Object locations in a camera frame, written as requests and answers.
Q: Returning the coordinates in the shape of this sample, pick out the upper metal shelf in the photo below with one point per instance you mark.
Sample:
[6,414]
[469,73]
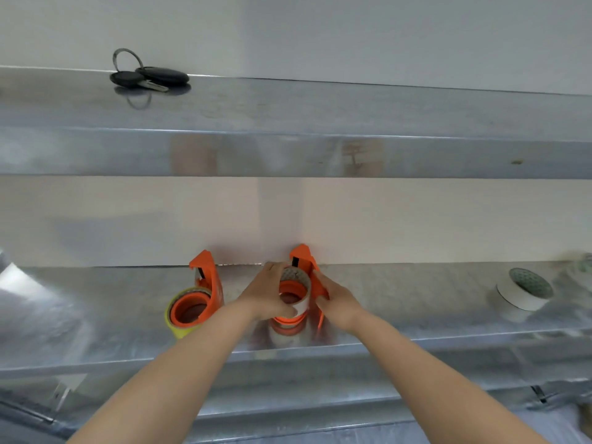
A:
[323,129]

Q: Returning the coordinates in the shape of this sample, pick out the person's left thumb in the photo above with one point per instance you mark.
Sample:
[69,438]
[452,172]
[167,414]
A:
[287,311]

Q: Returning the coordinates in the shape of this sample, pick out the black key fob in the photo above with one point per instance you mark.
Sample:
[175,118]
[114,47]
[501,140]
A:
[164,75]

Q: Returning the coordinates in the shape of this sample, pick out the person's right forearm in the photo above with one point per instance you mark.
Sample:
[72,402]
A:
[425,388]

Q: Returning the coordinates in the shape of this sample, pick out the person's right fingers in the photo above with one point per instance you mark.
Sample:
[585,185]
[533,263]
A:
[320,284]

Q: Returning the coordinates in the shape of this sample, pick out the black-headed key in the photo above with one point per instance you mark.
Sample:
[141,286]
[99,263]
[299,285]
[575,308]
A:
[127,79]

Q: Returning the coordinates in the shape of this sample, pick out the clear tape roll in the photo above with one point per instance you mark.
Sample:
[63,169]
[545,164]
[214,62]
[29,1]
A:
[303,282]

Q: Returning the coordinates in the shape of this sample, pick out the person's right hand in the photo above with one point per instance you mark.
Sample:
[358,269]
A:
[340,307]

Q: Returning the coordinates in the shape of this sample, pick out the person's left hand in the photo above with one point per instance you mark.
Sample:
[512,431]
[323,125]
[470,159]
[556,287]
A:
[261,293]

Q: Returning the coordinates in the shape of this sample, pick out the yellow tape roll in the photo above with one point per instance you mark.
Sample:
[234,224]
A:
[178,330]

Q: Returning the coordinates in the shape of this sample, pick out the orange tape dispenser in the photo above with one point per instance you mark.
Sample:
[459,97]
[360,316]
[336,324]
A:
[303,258]
[208,277]

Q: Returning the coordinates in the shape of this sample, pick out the lower metal shelf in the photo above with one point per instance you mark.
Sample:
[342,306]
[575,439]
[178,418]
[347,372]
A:
[416,309]

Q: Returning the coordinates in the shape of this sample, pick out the white tape roll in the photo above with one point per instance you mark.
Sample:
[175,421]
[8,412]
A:
[520,295]

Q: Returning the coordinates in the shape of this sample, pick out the person's left forearm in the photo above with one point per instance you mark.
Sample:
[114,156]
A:
[175,379]

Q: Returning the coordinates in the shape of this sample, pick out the metal shelf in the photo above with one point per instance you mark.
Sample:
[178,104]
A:
[323,129]
[416,309]

